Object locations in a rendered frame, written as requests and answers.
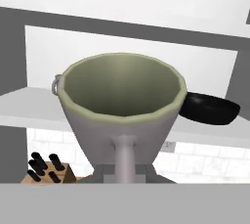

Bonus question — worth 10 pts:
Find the black knife handle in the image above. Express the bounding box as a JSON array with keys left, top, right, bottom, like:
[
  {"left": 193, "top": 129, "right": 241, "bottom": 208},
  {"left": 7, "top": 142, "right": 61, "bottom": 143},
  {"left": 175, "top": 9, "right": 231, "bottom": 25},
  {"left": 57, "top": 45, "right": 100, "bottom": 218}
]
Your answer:
[
  {"left": 26, "top": 169, "right": 42, "bottom": 183},
  {"left": 27, "top": 159, "right": 46, "bottom": 176},
  {"left": 48, "top": 153, "right": 65, "bottom": 172},
  {"left": 30, "top": 152, "right": 49, "bottom": 171},
  {"left": 48, "top": 170, "right": 63, "bottom": 184}
]

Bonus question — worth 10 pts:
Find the pale green stemmed glass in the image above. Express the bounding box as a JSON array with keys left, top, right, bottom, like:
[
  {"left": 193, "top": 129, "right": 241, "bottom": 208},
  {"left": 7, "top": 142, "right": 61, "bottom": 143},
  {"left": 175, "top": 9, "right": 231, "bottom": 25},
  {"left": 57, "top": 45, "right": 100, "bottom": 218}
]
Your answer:
[{"left": 58, "top": 51, "right": 188, "bottom": 185}]

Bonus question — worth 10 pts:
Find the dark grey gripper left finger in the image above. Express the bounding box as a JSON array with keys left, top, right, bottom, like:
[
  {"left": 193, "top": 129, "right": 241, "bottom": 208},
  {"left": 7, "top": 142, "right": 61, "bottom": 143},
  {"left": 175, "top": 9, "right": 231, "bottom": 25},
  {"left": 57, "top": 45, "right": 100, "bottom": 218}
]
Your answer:
[{"left": 77, "top": 163, "right": 116, "bottom": 185}]

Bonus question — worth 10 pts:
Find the small grey glass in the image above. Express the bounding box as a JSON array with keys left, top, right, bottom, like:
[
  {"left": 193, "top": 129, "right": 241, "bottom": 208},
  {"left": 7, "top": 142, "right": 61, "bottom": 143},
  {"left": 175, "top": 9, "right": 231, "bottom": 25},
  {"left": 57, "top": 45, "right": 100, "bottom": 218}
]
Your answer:
[{"left": 51, "top": 73, "right": 64, "bottom": 97}]

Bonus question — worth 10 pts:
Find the grey wall socket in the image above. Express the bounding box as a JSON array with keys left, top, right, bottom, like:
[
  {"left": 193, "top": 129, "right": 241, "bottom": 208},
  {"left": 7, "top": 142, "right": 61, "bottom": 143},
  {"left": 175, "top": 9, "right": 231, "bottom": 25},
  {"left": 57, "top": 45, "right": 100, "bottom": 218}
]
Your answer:
[{"left": 160, "top": 141, "right": 177, "bottom": 154}]

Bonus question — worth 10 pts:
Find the black bowl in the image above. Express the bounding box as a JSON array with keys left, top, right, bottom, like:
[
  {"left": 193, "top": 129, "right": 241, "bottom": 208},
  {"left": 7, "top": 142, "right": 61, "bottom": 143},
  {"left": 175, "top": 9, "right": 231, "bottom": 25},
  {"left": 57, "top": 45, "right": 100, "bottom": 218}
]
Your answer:
[{"left": 178, "top": 91, "right": 241, "bottom": 126}]

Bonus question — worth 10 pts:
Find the wooden knife block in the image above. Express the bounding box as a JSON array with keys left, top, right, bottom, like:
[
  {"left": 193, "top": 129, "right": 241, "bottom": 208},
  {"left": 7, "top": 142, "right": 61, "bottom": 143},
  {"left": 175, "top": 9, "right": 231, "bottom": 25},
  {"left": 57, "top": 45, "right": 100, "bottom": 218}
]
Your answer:
[{"left": 21, "top": 160, "right": 78, "bottom": 185}]

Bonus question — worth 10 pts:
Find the white open cabinet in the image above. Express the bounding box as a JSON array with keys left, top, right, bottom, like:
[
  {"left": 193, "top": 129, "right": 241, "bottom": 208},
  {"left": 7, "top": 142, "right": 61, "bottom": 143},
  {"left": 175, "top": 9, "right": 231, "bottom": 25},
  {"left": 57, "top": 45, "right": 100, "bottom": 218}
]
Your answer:
[{"left": 0, "top": 0, "right": 250, "bottom": 183}]

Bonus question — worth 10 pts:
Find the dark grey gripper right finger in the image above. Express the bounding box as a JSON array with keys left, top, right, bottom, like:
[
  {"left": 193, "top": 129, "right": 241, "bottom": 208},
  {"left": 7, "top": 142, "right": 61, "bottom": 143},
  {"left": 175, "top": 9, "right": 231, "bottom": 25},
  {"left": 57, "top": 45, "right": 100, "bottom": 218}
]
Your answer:
[{"left": 134, "top": 163, "right": 178, "bottom": 185}]

